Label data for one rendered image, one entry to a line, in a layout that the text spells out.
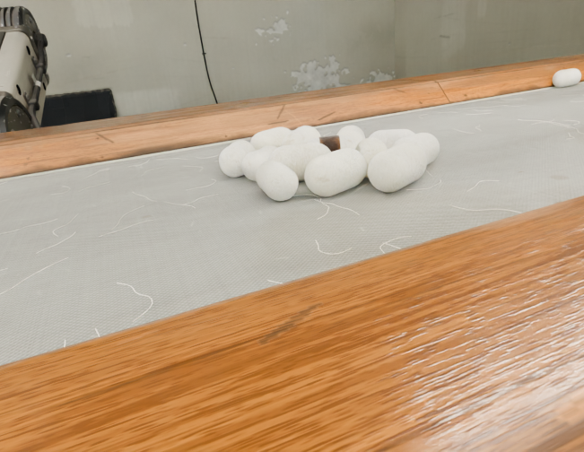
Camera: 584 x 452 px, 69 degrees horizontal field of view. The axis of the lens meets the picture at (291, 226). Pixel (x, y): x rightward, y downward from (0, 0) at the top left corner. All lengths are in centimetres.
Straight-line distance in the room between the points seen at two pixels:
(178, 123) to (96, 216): 18
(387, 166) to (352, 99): 26
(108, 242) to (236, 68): 222
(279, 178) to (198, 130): 20
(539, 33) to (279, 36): 122
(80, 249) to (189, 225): 5
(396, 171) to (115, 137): 26
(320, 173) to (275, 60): 228
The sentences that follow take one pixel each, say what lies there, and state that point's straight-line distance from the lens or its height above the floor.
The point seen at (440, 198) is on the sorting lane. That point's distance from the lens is 20.
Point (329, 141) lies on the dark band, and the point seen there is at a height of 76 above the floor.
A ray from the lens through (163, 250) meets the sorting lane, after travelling 17.
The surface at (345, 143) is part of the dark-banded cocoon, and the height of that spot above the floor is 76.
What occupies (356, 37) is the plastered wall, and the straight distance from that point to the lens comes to 272.
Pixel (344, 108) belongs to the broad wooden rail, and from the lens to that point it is 44.
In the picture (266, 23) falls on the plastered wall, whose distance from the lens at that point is 246.
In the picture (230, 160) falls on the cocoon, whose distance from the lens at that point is 25.
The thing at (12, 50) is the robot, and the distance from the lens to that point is 77.
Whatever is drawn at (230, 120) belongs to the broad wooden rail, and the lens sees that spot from 40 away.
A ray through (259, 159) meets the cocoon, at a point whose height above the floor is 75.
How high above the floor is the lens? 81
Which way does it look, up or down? 22 degrees down
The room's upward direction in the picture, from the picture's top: 6 degrees counter-clockwise
